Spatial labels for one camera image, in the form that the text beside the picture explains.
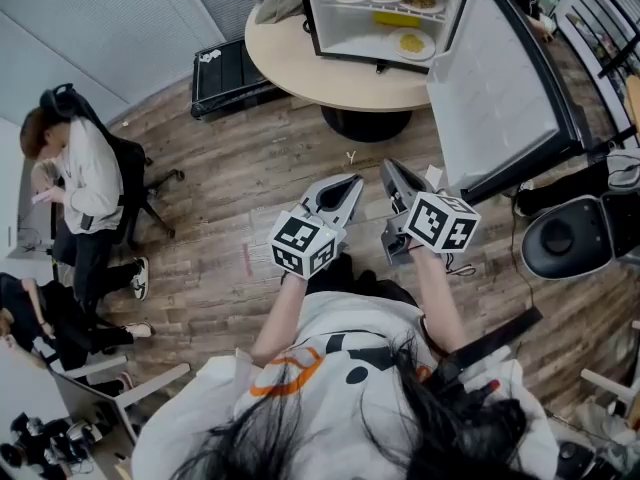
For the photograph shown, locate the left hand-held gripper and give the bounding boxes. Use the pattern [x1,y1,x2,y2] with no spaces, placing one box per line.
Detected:
[267,172,366,281]

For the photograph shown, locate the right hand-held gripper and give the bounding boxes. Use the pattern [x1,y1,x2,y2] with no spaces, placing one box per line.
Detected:
[380,157,483,269]

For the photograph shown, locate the black mini fridge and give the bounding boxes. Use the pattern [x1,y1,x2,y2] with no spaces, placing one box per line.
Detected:
[293,0,597,207]

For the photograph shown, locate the person's right forearm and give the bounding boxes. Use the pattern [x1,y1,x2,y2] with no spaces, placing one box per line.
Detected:
[408,246,470,358]

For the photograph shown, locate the person's left forearm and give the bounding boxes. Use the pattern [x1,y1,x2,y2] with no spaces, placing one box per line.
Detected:
[249,271,310,368]

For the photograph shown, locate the white plate with yellow food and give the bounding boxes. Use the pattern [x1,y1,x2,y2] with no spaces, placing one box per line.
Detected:
[388,26,437,62]

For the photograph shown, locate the white plate with brown food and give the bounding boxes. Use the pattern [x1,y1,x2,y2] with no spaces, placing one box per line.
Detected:
[399,0,446,15]

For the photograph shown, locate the person's black trousers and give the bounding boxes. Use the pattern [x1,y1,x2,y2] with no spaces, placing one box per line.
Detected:
[303,251,422,310]

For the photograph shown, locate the person's white printed shirt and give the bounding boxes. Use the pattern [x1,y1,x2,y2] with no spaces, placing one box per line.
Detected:
[131,290,560,480]

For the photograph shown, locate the beige round table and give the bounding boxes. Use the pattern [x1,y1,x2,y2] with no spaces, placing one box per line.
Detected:
[244,4,452,144]

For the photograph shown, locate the yellow container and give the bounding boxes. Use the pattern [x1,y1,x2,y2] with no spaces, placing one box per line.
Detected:
[373,11,422,29]

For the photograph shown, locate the black walking pad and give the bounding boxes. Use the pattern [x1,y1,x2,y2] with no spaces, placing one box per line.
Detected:
[190,37,292,120]

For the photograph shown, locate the black round stool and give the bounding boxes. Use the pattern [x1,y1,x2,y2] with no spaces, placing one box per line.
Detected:
[520,194,617,281]

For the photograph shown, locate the black flat bar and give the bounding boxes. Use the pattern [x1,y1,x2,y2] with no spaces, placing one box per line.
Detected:
[438,306,545,385]

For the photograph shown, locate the black office chair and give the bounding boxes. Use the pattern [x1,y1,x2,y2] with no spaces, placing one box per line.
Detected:
[39,83,186,250]

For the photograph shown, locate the grey bag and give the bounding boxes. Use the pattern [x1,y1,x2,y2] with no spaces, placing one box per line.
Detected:
[606,147,640,193]

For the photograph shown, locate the white shelf rack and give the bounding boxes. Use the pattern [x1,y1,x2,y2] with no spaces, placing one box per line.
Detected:
[551,0,640,150]

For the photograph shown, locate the white desk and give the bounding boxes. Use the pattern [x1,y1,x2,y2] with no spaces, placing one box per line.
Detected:
[0,336,192,480]

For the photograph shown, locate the black equipment pile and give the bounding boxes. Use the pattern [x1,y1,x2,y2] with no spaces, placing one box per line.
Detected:
[0,411,104,470]

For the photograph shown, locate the black floor cable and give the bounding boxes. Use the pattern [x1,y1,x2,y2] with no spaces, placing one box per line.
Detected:
[508,192,547,330]

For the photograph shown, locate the white furniture frame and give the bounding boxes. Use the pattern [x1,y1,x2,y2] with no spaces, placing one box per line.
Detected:
[579,366,640,405]

